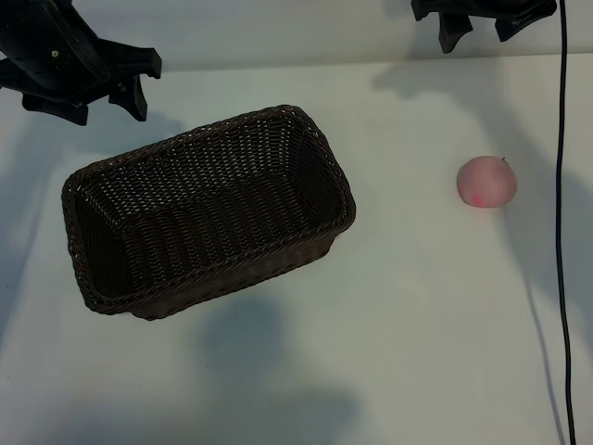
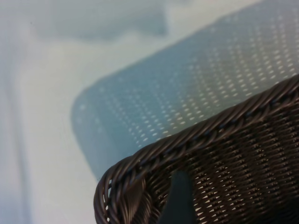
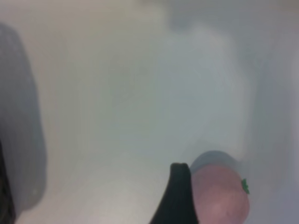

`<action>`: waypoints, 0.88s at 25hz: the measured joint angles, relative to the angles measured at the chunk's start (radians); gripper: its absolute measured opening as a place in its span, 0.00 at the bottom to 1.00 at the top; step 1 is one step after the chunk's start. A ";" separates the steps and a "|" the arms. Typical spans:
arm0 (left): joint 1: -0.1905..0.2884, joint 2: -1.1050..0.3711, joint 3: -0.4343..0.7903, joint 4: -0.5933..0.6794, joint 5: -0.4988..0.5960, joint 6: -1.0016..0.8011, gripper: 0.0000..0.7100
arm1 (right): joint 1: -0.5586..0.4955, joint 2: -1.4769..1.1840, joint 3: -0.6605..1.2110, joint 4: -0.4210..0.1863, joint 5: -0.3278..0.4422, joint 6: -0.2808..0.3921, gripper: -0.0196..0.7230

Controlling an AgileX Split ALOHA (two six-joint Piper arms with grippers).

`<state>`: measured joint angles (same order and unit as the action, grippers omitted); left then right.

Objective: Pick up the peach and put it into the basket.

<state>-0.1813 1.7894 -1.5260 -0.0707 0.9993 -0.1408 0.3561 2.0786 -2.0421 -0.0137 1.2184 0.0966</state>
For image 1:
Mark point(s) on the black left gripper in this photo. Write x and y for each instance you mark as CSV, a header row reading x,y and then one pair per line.
x,y
51,51

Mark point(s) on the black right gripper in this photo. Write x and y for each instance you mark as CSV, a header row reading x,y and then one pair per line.
x,y
486,8

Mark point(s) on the pink peach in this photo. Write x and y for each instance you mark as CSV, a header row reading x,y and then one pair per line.
x,y
486,183

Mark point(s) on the dark brown wicker basket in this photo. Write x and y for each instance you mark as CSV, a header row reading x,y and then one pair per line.
x,y
208,218

